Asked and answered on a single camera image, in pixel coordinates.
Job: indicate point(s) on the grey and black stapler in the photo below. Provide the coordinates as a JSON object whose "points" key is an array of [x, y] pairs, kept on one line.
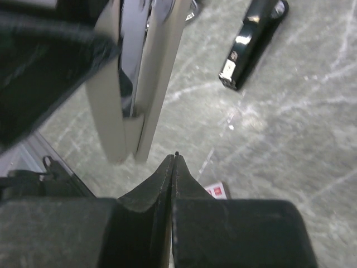
{"points": [[126, 96]]}

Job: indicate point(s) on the red white staple box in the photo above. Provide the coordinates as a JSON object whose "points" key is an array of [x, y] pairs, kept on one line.
{"points": [[218, 190]]}

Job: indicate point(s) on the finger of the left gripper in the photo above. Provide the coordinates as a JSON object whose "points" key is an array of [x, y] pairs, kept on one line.
{"points": [[43, 62]]}

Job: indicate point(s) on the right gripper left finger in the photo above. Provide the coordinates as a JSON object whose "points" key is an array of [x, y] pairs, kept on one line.
{"points": [[130, 231]]}

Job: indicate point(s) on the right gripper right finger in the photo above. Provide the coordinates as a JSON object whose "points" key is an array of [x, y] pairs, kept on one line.
{"points": [[210, 232]]}

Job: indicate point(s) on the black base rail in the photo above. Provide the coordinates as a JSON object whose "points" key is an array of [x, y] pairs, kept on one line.
{"points": [[55, 181]]}

